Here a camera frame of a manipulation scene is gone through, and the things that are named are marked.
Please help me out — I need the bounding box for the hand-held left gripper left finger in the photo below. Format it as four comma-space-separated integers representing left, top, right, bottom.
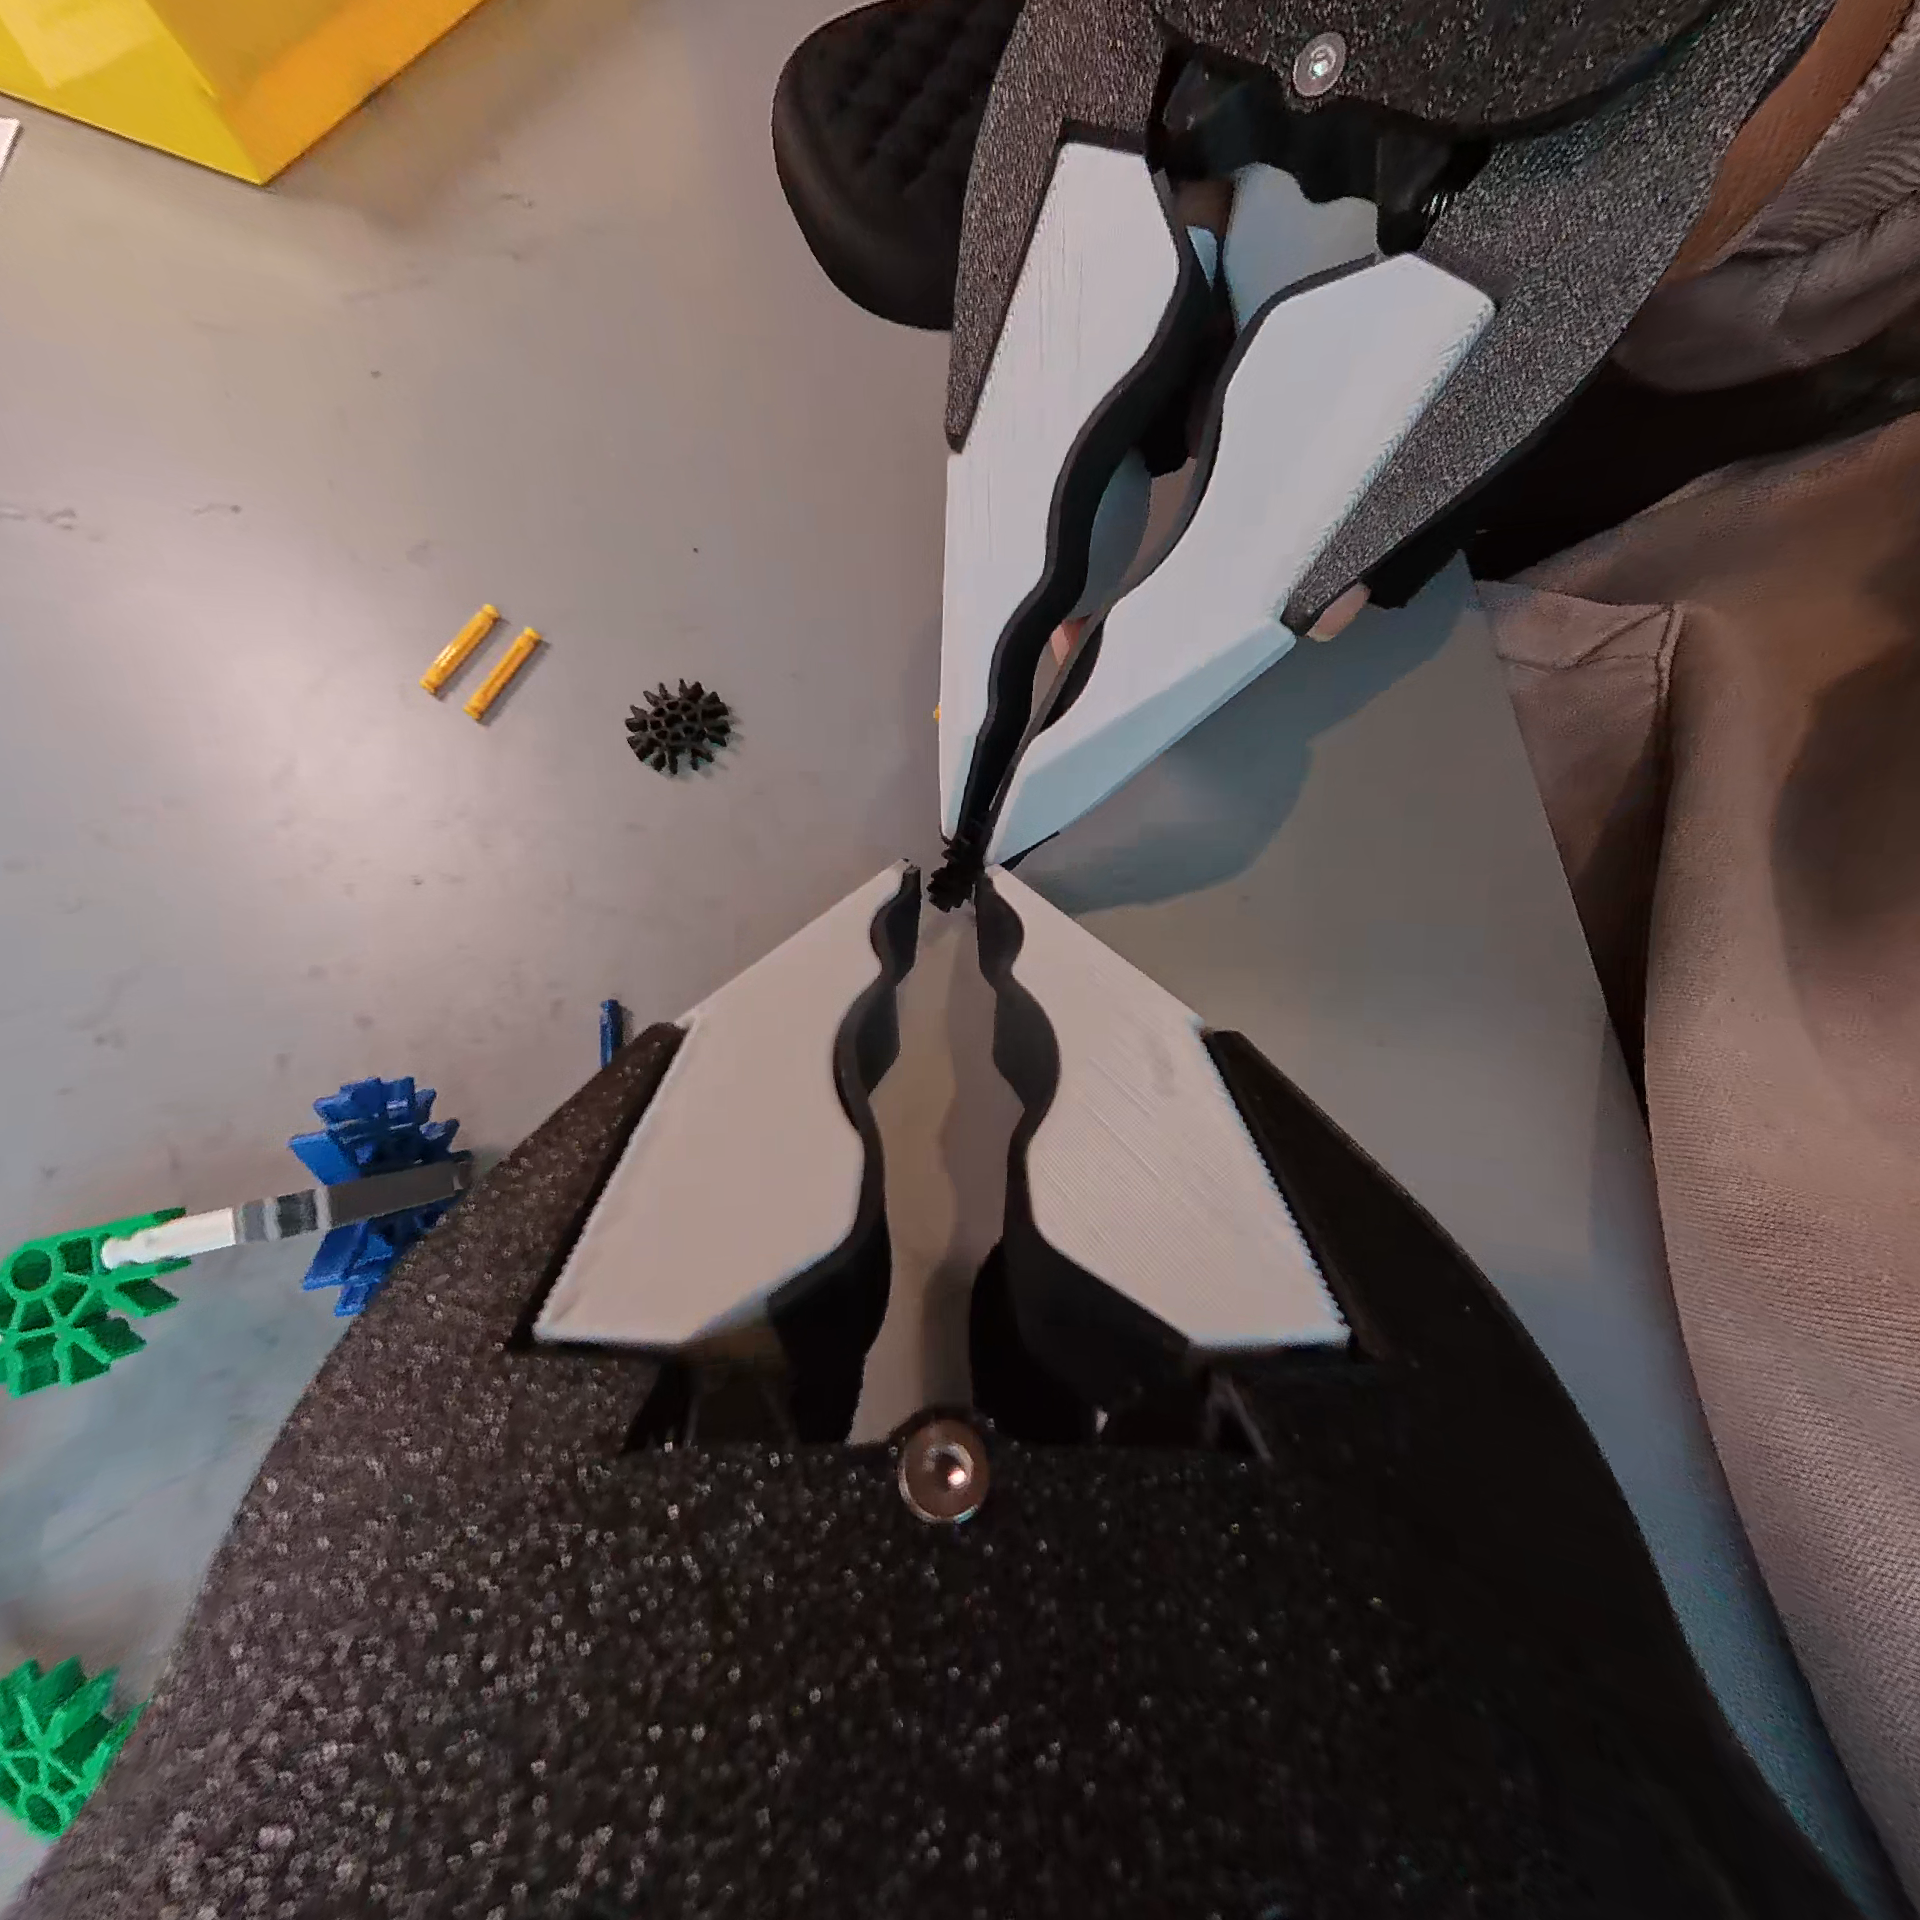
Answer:
533, 860, 921, 1443

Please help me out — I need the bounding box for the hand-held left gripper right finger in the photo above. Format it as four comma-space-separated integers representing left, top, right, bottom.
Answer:
976, 866, 1353, 1443

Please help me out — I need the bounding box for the yellow plastic bin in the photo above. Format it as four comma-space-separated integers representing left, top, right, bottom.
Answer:
0, 0, 492, 192

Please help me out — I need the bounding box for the multicolour toy construction model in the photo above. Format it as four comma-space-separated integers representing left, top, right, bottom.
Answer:
0, 1075, 478, 1842

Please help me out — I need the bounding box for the grey desk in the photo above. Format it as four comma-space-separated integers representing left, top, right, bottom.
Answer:
0, 0, 1862, 1876

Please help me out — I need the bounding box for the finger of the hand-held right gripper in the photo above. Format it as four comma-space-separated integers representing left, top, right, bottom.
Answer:
987, 252, 1499, 873
937, 138, 1220, 858

